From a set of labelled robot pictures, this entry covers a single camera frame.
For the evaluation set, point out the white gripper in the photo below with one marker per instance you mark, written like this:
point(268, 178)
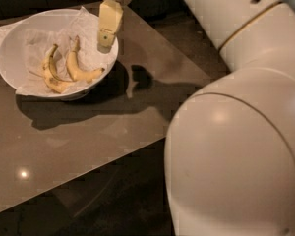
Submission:
point(110, 20)

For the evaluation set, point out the yellow banana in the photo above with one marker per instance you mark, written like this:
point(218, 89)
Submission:
point(51, 78)
point(73, 68)

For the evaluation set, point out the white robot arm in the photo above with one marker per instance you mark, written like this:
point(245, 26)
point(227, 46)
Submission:
point(229, 156)

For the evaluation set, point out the white bowl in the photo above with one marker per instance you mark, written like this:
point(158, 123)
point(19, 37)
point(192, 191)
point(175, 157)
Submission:
point(12, 61)

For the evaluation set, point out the white paper liner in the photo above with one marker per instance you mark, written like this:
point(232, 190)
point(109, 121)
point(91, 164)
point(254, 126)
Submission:
point(37, 42)

